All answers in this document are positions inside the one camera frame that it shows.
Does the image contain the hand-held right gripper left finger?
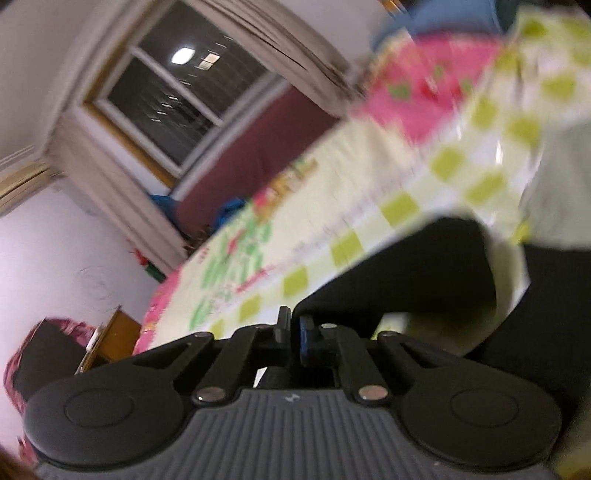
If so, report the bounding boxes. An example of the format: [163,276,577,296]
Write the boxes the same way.
[134,307,292,406]

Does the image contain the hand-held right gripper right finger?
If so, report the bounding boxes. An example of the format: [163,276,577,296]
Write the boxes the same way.
[299,316,446,406]

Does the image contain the black pants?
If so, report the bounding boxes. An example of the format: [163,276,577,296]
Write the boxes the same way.
[259,217,591,472]

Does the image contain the pink floral bed sheet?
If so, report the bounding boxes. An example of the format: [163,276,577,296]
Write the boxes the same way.
[133,34,509,356]

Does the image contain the red green ornament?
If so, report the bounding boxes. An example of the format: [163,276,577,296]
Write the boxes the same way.
[131,248,166,283]

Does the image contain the wooden desk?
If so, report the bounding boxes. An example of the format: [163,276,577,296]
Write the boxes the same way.
[75,305,142,376]

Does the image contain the maroon headboard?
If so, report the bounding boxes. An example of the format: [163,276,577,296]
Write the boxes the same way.
[174,85,348,234]

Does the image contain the green white checked cloth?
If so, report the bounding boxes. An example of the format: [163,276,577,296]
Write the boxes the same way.
[189,4,591,358]

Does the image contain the beige curtain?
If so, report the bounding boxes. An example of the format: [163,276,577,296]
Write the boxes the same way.
[194,0,368,104]
[46,113,191,274]

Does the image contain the television with pink cover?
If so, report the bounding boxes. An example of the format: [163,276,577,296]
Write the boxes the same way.
[4,318,101,409]

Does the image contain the window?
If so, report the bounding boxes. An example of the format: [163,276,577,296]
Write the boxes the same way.
[92,0,280,178]

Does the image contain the pale grey cloth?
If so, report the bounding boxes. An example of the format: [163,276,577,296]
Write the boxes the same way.
[519,122,591,252]

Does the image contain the curtain pelmet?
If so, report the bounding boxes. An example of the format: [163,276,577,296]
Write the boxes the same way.
[0,145,63,217]

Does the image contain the blue cloth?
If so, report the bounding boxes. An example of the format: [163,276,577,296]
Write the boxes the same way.
[373,0,506,47]

